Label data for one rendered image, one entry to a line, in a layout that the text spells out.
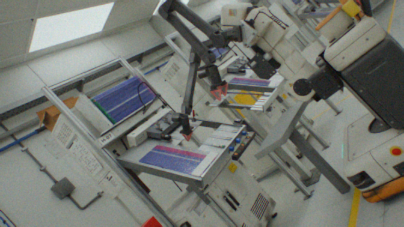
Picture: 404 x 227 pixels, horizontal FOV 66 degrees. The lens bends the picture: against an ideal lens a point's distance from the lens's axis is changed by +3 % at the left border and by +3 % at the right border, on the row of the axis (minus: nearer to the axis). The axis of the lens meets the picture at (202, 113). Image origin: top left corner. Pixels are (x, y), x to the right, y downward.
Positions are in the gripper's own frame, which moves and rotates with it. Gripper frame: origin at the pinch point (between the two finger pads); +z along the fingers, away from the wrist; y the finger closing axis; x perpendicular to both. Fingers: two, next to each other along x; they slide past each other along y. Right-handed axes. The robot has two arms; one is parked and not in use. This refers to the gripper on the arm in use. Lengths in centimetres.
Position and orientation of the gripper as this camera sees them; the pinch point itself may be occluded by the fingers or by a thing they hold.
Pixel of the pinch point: (188, 139)
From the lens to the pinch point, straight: 225.5
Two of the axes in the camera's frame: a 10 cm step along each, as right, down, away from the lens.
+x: 8.6, 1.2, -4.9
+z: 1.2, 8.9, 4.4
